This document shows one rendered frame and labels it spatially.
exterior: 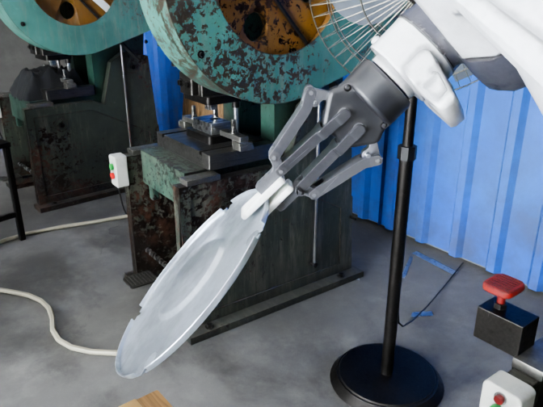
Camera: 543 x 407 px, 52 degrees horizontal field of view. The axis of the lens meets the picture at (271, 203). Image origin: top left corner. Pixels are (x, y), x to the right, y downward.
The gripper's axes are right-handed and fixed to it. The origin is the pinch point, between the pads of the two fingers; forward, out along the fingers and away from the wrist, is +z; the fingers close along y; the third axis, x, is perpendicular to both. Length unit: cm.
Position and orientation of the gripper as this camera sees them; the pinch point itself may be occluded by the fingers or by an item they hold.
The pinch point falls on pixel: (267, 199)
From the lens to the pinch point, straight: 68.8
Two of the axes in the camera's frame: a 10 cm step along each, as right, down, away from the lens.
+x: 0.4, 3.6, -9.3
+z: -7.0, 6.8, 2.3
